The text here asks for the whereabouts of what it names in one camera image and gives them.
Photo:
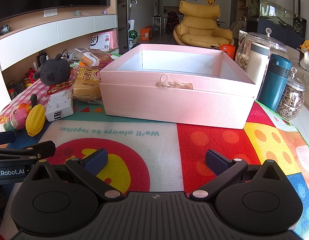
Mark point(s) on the teal thermos bottle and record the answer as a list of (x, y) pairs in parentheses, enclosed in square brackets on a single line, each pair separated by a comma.
[(275, 81)]

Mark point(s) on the white wall shelf unit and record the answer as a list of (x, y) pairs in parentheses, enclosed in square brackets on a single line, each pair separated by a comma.
[(18, 45)]

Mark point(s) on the glass fish tank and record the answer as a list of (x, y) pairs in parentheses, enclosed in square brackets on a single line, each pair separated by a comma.
[(282, 17)]

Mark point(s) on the yellow corn toy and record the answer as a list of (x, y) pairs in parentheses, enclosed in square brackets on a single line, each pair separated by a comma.
[(35, 120)]

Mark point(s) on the black plush toy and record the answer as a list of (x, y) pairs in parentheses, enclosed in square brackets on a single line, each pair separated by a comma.
[(53, 71)]

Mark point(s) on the orange shopping bag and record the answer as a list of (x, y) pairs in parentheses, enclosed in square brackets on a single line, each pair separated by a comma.
[(145, 34)]

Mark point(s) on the yellow lounge chair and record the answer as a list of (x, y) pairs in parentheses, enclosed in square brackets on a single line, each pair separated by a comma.
[(199, 26)]

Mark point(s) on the colourful play mat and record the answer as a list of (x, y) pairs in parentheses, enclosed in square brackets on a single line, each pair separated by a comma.
[(160, 156)]

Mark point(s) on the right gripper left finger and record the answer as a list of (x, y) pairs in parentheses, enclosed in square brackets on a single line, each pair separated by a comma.
[(86, 170)]

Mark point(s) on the red snack packet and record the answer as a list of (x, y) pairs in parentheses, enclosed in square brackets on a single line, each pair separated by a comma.
[(59, 87)]

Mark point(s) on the yellow duck plush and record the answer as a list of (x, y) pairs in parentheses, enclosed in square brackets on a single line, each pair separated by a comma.
[(305, 46)]

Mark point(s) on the large glass nut jar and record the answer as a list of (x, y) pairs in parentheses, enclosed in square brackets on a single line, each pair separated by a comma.
[(246, 39)]

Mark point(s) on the pink fish toy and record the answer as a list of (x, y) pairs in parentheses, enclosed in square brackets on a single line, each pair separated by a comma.
[(18, 116)]

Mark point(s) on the yellow round wall ornament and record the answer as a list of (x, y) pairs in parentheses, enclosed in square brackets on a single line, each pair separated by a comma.
[(210, 2)]

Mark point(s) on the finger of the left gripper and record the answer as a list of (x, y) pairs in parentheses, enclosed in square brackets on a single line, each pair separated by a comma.
[(7, 137), (40, 150)]

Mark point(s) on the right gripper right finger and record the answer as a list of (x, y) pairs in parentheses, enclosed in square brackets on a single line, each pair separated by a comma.
[(226, 172)]

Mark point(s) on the white thermos bottle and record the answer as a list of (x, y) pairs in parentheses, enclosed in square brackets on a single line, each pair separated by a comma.
[(258, 59)]

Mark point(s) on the pink cardboard box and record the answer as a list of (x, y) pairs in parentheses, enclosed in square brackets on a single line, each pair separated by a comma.
[(181, 84)]

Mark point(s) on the white SF parcel box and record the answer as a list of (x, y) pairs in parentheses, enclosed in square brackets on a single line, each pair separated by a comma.
[(105, 41)]

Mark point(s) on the orange pumpkin bucket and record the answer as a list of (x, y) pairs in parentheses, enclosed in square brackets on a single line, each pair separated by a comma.
[(228, 49)]

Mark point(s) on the clear packaged bread slices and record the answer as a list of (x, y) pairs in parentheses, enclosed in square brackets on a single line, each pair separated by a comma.
[(92, 57)]

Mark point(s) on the yellow packaged bread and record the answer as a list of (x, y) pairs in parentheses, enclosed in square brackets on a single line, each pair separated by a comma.
[(86, 85)]

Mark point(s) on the small glass seed jar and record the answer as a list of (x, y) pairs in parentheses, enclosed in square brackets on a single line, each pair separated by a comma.
[(292, 98)]

